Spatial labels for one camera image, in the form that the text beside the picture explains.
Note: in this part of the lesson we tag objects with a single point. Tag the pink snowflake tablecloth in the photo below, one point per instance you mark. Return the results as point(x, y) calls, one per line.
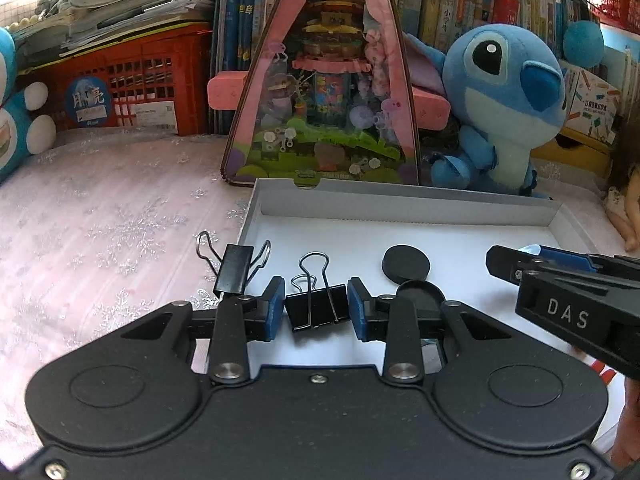
point(100, 210)

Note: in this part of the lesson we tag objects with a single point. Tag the person's right hand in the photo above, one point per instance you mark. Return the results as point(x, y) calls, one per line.
point(629, 420)

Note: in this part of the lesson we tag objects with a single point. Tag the blue white cat plush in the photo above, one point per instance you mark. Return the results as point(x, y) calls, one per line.
point(20, 110)

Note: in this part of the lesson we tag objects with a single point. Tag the blue alien plush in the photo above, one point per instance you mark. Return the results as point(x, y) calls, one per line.
point(500, 100)

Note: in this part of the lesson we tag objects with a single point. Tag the blue white plush toy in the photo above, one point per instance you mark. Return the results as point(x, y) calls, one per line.
point(583, 44)

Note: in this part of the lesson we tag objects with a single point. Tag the brown haired doll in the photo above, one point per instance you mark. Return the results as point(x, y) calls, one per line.
point(625, 185)

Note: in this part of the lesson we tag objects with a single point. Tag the black binder clip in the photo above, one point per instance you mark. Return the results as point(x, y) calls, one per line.
point(317, 307)
point(234, 267)

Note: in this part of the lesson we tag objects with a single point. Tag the black round lid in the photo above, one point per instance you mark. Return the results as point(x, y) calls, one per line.
point(422, 295)

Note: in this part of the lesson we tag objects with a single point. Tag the red plastic clip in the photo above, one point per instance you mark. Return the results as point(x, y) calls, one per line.
point(605, 372)

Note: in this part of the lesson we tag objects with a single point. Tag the white cardboard tray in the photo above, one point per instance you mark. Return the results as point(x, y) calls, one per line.
point(350, 235)

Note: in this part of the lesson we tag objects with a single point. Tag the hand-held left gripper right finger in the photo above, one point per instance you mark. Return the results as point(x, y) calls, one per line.
point(359, 310)

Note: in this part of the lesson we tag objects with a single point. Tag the colourful printed cardboard box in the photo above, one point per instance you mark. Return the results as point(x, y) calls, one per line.
point(592, 105)

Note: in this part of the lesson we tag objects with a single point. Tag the row of blue thin books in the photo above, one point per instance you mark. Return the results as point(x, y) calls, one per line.
point(245, 20)

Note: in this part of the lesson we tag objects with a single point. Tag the red plastic basket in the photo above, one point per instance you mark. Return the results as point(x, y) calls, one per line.
point(140, 85)

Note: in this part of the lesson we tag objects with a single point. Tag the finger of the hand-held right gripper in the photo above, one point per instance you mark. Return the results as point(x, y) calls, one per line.
point(570, 259)
point(510, 265)

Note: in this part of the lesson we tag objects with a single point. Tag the black round disc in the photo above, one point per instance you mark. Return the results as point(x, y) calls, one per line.
point(406, 262)

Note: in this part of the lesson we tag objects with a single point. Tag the wooden drawer box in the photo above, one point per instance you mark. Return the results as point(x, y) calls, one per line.
point(575, 152)

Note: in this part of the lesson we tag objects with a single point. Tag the pink triangular toy box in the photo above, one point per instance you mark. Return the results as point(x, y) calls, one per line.
point(330, 100)

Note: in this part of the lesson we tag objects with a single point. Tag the red mesh basket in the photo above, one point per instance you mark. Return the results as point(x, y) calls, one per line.
point(617, 2)

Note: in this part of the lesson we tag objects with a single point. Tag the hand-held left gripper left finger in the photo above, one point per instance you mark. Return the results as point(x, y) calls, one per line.
point(274, 310)

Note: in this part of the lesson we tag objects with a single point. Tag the row of upright books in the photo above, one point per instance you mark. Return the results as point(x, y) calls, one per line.
point(450, 5)

